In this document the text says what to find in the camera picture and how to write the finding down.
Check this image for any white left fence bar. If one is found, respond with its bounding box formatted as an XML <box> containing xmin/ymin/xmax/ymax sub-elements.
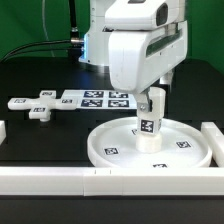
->
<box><xmin>0</xmin><ymin>120</ymin><xmax>6</xmax><ymax>145</ymax></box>

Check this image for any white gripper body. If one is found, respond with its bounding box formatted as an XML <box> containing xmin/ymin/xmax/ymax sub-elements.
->
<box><xmin>105</xmin><ymin>0</ymin><xmax>187</xmax><ymax>94</ymax></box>

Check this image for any white front fence bar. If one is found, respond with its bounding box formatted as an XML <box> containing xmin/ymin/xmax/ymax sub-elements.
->
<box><xmin>0</xmin><ymin>167</ymin><xmax>224</xmax><ymax>196</ymax></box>

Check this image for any black vertical cable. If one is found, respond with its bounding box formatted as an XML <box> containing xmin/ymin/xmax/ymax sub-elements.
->
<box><xmin>68</xmin><ymin>0</ymin><xmax>80</xmax><ymax>39</ymax></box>

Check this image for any thin white cable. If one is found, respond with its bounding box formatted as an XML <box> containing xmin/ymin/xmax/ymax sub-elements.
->
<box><xmin>41</xmin><ymin>0</ymin><xmax>56</xmax><ymax>58</ymax></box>

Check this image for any white marker sheet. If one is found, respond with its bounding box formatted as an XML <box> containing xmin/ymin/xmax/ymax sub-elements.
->
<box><xmin>62</xmin><ymin>90</ymin><xmax>137</xmax><ymax>109</ymax></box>

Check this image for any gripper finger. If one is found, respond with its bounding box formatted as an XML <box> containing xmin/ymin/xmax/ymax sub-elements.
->
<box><xmin>134</xmin><ymin>90</ymin><xmax>152</xmax><ymax>119</ymax></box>
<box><xmin>159</xmin><ymin>69</ymin><xmax>174</xmax><ymax>89</ymax></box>

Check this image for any white cross-shaped table base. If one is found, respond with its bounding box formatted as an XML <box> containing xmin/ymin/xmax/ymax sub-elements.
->
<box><xmin>8</xmin><ymin>90</ymin><xmax>78</xmax><ymax>122</ymax></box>

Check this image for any white round table top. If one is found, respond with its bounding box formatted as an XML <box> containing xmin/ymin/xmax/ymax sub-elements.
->
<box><xmin>87</xmin><ymin>117</ymin><xmax>212</xmax><ymax>169</ymax></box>

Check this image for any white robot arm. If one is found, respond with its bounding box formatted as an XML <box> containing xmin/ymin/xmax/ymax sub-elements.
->
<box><xmin>80</xmin><ymin>0</ymin><xmax>188</xmax><ymax>120</ymax></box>

